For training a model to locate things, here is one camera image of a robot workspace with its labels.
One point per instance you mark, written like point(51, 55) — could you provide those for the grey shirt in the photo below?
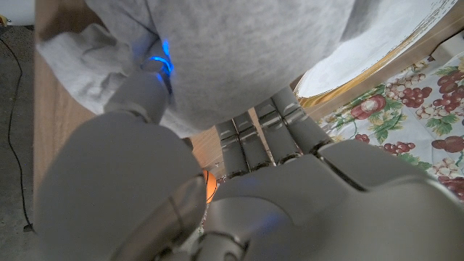
point(235, 54)

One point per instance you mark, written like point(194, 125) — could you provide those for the floral fruit print backdrop cloth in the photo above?
point(417, 119)

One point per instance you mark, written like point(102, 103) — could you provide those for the small orange basketball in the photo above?
point(211, 185)

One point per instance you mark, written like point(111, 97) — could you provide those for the paper plate with gold rim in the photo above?
point(362, 54)

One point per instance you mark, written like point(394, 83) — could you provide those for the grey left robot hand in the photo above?
point(308, 210)

